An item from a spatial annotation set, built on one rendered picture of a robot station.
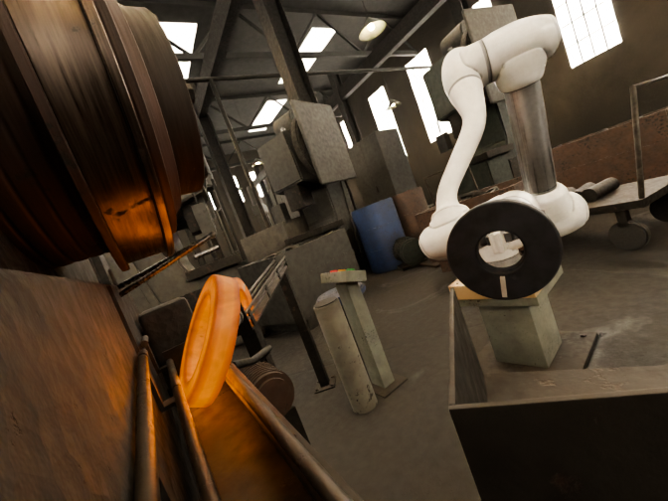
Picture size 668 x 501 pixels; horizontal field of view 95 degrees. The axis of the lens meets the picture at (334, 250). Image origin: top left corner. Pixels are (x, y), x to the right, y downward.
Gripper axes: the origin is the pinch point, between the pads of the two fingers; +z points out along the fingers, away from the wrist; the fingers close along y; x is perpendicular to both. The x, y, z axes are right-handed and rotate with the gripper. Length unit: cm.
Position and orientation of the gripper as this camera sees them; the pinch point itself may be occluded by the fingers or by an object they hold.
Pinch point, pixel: (499, 239)
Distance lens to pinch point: 53.8
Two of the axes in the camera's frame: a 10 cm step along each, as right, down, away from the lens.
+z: -5.5, 2.3, -8.1
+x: -3.2, -9.5, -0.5
